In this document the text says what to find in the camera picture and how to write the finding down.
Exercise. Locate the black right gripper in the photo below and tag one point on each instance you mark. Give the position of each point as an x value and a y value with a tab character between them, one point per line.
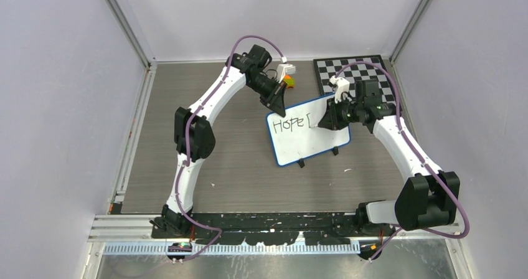
331	120

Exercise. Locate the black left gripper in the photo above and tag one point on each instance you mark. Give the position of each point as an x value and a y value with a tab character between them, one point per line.
275	101

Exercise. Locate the blue framed whiteboard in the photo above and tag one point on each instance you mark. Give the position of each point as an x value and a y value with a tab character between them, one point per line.
292	140

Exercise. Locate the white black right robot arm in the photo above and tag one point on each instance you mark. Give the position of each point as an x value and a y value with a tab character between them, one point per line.
427	198

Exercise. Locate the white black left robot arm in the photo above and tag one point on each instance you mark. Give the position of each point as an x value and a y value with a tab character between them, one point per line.
193	133

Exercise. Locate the orange green toy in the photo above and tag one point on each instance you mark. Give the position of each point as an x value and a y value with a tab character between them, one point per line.
289	81

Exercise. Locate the black white checkerboard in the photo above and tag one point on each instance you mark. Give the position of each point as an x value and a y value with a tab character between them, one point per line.
353	69

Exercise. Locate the perforated metal strip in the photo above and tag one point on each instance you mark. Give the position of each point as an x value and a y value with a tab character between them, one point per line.
186	248

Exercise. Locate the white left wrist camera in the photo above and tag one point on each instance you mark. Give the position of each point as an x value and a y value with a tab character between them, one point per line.
283	70

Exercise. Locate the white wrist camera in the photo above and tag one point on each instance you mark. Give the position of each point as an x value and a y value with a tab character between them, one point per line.
341	88
283	70

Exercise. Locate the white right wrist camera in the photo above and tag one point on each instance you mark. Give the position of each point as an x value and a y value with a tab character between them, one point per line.
341	88

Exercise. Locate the aluminium frame rail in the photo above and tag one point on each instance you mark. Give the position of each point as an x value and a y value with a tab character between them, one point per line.
137	227

